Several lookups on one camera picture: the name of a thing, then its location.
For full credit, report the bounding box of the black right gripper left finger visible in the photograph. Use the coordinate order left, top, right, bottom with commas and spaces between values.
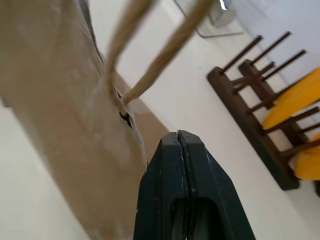
132, 130, 188, 240

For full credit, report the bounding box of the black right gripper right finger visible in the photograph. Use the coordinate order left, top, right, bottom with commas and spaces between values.
176, 129, 257, 240

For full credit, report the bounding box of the brown paper bag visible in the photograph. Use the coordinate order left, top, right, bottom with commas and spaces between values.
0, 0, 213, 240

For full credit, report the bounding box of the dark wooden peg rack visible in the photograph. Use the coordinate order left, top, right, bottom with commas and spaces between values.
206, 30, 320, 192

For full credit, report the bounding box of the yellow plate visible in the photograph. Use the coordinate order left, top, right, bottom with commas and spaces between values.
262, 66, 320, 131
293, 132, 320, 181

